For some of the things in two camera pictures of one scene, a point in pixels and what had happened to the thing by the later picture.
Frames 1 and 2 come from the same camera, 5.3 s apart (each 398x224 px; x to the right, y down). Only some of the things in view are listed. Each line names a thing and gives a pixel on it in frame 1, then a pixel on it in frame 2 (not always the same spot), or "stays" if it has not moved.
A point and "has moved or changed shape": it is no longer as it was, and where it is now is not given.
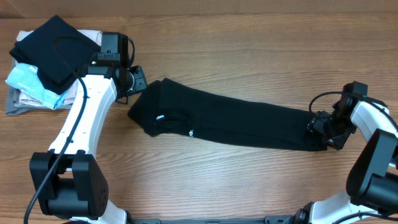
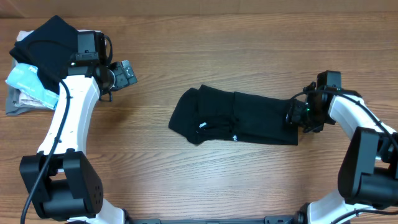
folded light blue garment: x=26 y=78 stays
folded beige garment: x=70 y=93 stays
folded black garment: x=61 y=52 stays
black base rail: x=272 y=219 stays
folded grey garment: x=14 y=107 stays
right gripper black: x=316 y=124 -> x=293 y=116
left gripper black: x=138 y=73 -> x=122 y=79
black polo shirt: x=169 y=109 has moved or changed shape
